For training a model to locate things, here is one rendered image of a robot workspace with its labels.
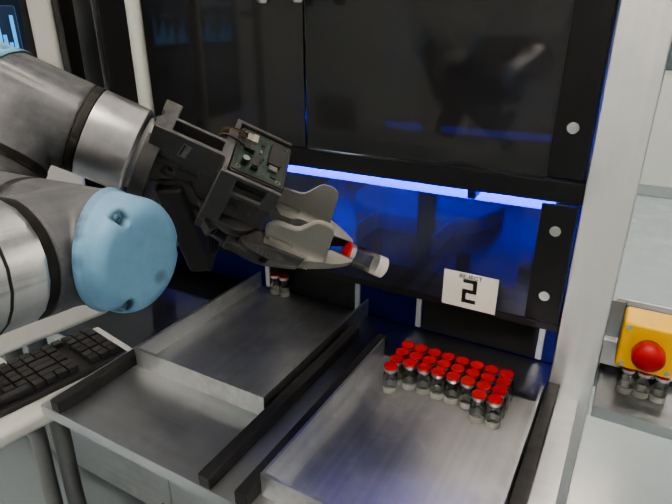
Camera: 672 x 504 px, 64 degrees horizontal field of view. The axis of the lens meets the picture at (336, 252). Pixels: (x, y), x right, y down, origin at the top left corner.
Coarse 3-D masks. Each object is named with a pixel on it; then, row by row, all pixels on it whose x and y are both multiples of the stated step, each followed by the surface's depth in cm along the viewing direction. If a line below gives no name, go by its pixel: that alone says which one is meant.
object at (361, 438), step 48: (336, 432) 74; (384, 432) 74; (432, 432) 74; (480, 432) 74; (528, 432) 70; (288, 480) 66; (336, 480) 66; (384, 480) 66; (432, 480) 66; (480, 480) 66
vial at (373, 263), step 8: (360, 248) 53; (352, 256) 53; (360, 256) 53; (368, 256) 53; (376, 256) 53; (352, 264) 54; (360, 264) 53; (368, 264) 53; (376, 264) 53; (384, 264) 54; (368, 272) 54; (376, 272) 54; (384, 272) 54
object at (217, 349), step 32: (256, 288) 114; (192, 320) 98; (224, 320) 102; (256, 320) 102; (288, 320) 102; (320, 320) 102; (352, 320) 98; (160, 352) 92; (192, 352) 92; (224, 352) 92; (256, 352) 92; (288, 352) 92; (320, 352) 89; (192, 384) 83; (224, 384) 79; (256, 384) 84; (288, 384) 82
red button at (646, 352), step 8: (640, 344) 71; (648, 344) 70; (656, 344) 70; (632, 352) 71; (640, 352) 70; (648, 352) 70; (656, 352) 69; (664, 352) 70; (632, 360) 71; (640, 360) 70; (648, 360) 70; (656, 360) 70; (664, 360) 70; (640, 368) 71; (648, 368) 70; (656, 368) 70
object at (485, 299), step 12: (444, 276) 84; (456, 276) 83; (468, 276) 82; (480, 276) 81; (444, 288) 85; (456, 288) 84; (468, 288) 83; (480, 288) 82; (492, 288) 81; (444, 300) 86; (456, 300) 85; (480, 300) 83; (492, 300) 82; (492, 312) 82
